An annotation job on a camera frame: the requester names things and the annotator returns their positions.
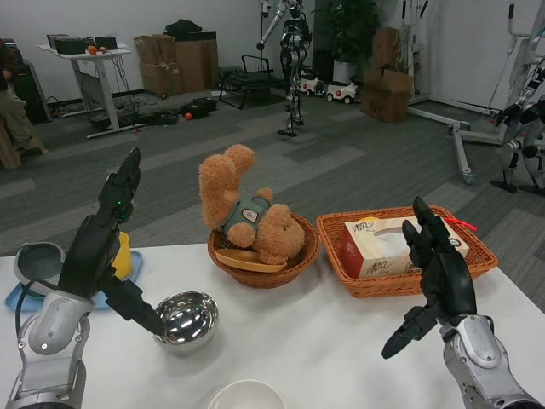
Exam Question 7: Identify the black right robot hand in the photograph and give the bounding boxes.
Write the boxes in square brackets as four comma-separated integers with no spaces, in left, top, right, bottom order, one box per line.
[381,195,478,360]

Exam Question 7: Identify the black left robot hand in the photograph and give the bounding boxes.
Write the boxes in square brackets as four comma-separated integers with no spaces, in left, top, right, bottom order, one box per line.
[57,147,166,337]

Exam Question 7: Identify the white and orange plastic bowl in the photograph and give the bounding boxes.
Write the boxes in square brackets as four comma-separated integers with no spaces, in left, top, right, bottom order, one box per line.
[207,378,287,409]

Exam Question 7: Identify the grey and green bowl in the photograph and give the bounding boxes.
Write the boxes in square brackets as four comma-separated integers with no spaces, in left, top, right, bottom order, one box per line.
[12,241,69,297]

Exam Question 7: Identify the shiny steel bowl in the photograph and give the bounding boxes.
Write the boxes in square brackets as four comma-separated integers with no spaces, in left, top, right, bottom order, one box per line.
[152,290,220,358]

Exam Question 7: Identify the yellow plastic cup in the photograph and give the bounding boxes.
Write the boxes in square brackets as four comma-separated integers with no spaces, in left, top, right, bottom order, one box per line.
[111,231,132,281]

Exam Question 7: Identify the light blue tray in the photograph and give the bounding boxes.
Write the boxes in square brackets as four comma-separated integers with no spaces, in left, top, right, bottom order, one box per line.
[3,250,145,314]

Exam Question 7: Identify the tissue box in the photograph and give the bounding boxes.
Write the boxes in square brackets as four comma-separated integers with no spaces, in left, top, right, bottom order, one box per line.
[339,215,471,281]

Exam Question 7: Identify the rectangular wicker basket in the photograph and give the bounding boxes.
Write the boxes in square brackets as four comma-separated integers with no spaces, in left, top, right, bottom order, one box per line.
[315,204,499,299]

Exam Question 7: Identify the white gantry stand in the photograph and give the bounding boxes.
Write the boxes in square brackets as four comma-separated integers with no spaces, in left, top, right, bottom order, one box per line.
[399,0,512,185]

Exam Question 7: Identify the brown teddy bear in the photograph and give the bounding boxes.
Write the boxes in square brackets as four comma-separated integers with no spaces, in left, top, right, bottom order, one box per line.
[198,143,307,266]

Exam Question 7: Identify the seated person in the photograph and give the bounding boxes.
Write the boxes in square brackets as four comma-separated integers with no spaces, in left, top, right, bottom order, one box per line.
[0,37,48,158]

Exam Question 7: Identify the black computer tower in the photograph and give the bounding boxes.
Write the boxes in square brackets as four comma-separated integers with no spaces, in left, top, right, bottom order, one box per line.
[12,61,52,124]

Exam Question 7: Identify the white standing desk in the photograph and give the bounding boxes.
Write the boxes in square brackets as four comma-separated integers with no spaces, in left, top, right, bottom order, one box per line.
[37,42,144,140]

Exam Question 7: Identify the round wicker basket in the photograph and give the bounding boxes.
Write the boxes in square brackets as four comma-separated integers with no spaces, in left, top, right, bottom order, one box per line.
[207,212,321,290]

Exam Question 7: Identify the black floor case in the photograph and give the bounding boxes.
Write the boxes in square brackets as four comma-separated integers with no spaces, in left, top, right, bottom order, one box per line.
[181,97,218,120]

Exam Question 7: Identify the open cardboard box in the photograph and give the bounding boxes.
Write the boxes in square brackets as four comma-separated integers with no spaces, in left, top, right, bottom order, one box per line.
[360,67,415,124]

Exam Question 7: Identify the stacked cardboard boxes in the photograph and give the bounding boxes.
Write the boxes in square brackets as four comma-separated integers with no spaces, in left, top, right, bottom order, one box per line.
[134,33,184,98]

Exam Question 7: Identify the large cardboard box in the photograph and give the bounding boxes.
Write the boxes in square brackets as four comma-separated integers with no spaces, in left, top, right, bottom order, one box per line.
[174,29,221,93]

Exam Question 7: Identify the white toy car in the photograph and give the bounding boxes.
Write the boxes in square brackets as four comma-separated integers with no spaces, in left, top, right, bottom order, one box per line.
[326,80,359,105]
[299,71,327,97]

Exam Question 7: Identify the black folding cart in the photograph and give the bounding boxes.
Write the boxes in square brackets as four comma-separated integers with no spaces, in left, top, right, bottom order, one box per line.
[218,54,286,110]

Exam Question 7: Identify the brown paper bag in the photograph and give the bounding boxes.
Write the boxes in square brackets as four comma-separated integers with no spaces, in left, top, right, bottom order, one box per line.
[372,27,404,69]

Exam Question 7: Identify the black bag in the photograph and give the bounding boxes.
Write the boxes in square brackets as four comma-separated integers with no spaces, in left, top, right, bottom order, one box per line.
[164,19,204,37]

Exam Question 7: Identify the potted green plant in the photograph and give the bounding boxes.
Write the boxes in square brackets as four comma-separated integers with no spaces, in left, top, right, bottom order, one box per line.
[313,0,382,84]

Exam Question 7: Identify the silver humanoid robot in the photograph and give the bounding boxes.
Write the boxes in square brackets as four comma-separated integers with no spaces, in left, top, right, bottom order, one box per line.
[256,0,314,137]

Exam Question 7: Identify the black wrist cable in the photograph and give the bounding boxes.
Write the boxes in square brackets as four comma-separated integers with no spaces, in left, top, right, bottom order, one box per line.
[15,277,52,337]

